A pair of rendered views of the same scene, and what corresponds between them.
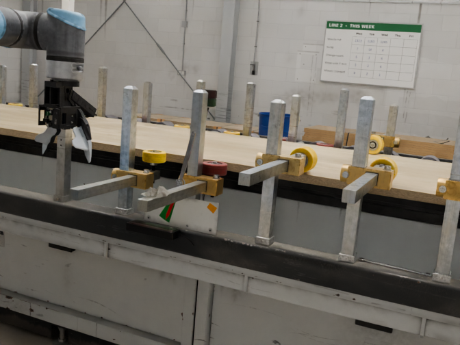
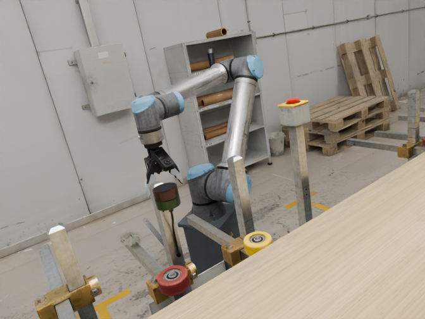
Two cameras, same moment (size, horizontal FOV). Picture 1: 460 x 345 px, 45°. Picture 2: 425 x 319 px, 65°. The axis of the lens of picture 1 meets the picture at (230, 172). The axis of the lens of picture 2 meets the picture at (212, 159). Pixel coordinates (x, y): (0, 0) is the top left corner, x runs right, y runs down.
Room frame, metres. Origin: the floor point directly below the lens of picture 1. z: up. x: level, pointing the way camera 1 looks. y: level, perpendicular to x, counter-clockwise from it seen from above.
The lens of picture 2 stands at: (2.29, -0.44, 1.42)
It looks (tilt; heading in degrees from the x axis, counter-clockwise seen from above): 18 degrees down; 126
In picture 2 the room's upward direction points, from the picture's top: 11 degrees counter-clockwise
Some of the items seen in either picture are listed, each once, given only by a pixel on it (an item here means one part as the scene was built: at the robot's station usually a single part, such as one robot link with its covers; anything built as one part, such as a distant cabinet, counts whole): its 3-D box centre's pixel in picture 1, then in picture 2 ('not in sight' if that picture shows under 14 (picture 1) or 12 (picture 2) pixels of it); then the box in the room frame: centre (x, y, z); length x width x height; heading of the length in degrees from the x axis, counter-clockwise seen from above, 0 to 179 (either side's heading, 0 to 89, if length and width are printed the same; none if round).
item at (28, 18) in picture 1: (20, 29); (166, 106); (1.39, 0.54, 1.25); 0.12 x 0.12 x 0.09; 83
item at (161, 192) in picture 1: (158, 189); (129, 238); (1.42, 0.18, 0.87); 0.09 x 0.07 x 0.02; 157
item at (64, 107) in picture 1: (61, 105); (155, 156); (1.38, 0.43, 1.08); 0.09 x 0.08 x 0.12; 156
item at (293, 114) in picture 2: not in sight; (294, 114); (1.90, 0.58, 1.18); 0.07 x 0.07 x 0.08; 67
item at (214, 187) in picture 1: (200, 183); (173, 281); (1.69, 0.09, 0.85); 0.14 x 0.06 x 0.05; 67
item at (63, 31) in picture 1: (65, 35); (146, 114); (1.39, 0.43, 1.25); 0.10 x 0.09 x 0.12; 83
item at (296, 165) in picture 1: (279, 163); (69, 297); (1.59, -0.14, 0.95); 0.14 x 0.06 x 0.05; 67
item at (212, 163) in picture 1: (213, 179); (176, 291); (1.74, 0.05, 0.85); 0.08 x 0.08 x 0.11
